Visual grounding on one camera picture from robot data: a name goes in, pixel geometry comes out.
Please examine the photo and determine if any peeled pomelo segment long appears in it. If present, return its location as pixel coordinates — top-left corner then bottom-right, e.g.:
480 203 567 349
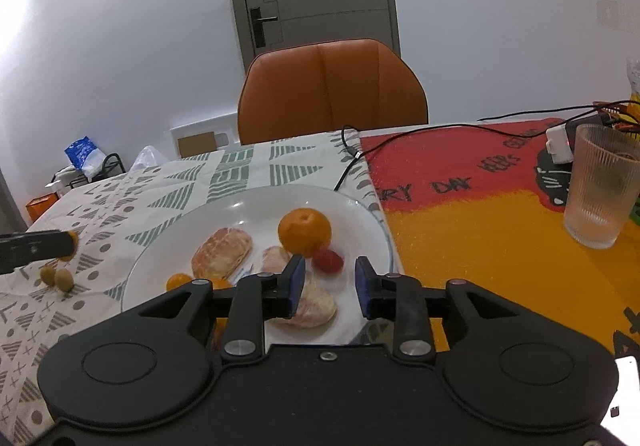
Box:
259 245 339 329

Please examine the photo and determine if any small tangerine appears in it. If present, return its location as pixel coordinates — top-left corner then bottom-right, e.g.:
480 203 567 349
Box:
58 231 79 262
165 273 193 291

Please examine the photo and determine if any orange leather chair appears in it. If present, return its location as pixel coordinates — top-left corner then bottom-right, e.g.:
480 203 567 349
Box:
238 39 428 144

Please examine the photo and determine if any white ceramic plate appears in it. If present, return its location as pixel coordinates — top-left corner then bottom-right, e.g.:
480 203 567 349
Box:
122 185 399 346

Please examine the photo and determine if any black cable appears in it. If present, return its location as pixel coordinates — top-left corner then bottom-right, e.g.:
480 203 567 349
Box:
331 101 632 192

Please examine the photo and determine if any large orange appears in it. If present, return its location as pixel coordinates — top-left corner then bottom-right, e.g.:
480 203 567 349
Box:
278 208 332 258

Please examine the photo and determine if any black metal rack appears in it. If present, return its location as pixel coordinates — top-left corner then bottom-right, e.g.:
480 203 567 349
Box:
48 153 126 193

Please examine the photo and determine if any small red fruit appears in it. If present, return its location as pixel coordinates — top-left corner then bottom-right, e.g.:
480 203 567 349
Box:
311 248 344 275

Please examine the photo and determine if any red orange table mat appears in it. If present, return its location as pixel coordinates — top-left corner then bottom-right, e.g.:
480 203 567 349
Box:
362 119 639 346

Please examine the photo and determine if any peeled pomelo segment round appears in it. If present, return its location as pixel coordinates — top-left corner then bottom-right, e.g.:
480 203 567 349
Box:
191 227 253 279

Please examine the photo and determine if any black door handle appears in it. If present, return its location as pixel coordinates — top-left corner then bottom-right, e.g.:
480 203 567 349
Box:
250 6 279 49

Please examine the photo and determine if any blue white bag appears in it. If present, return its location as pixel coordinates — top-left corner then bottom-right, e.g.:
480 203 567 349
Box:
64 136 106 180

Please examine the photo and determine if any patterned white tablecloth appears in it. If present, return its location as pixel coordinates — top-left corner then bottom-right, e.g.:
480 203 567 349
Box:
1 131 388 445

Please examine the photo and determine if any white plastic bag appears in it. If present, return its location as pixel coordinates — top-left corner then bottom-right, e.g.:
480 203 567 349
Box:
130 145 168 171

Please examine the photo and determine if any green-brown round fruit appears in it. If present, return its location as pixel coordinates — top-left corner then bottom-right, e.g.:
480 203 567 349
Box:
40 265 56 286
54 269 75 292

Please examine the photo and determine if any orange paper bag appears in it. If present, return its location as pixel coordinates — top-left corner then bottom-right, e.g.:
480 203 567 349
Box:
25 193 60 223

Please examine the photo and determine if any white power adapter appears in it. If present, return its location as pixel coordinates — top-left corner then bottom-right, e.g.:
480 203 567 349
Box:
544 123 575 165

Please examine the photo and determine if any ribbed glass cup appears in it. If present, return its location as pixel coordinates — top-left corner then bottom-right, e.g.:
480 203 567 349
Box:
563 125 639 249

